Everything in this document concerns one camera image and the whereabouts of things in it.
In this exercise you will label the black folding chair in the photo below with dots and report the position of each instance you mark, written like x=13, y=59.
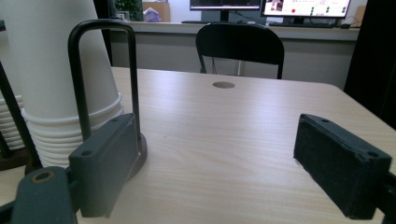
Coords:
x=239, y=43

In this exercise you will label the long grey office desk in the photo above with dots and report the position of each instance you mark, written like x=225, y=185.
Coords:
x=174, y=27

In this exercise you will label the green potted plant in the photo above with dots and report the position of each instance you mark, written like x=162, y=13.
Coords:
x=128, y=7

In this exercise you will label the brown cardboard box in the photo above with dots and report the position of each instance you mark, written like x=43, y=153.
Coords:
x=163, y=11

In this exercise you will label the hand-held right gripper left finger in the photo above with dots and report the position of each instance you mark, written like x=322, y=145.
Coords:
x=102, y=161

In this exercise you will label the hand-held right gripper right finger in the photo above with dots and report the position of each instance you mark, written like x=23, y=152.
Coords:
x=336, y=168

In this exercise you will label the purple bag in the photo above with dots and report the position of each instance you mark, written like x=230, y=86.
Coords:
x=152, y=15

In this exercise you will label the computer monitor with bright screen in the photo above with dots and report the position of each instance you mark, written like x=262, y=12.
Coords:
x=306, y=7

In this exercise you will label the black keyboard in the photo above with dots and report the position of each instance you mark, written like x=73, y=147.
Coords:
x=300, y=25
x=196, y=22

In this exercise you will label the stack of white paper cups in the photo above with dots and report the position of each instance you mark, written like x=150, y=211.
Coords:
x=9, y=124
x=46, y=68

